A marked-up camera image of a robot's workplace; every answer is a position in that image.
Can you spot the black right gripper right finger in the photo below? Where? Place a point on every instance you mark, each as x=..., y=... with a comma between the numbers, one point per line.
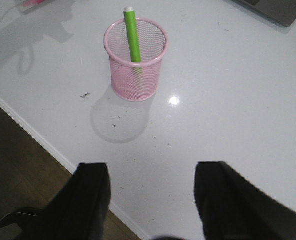
x=230, y=208

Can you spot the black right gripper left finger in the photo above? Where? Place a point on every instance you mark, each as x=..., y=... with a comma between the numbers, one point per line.
x=77, y=212

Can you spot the green highlighter pen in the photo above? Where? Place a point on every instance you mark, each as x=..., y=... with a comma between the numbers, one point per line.
x=132, y=34

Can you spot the pink highlighter pen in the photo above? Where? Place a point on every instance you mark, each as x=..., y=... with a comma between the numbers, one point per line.
x=31, y=3

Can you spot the pink mesh pen holder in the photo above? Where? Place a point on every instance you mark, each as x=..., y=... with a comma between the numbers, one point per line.
x=135, y=81

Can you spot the grey laptop computer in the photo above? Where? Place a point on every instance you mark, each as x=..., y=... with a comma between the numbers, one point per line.
x=282, y=12

